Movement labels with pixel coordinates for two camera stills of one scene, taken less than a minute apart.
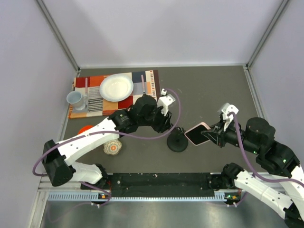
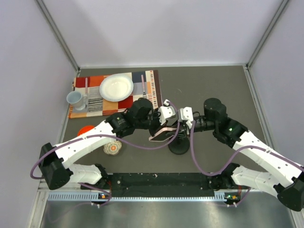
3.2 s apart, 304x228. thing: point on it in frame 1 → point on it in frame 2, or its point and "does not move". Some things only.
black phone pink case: (194, 135) → (163, 135)
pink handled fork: (143, 85) does not move
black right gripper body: (230, 135) → (203, 124)
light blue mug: (77, 99) does not move
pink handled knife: (86, 87) does not move
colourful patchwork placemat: (145, 83) does not move
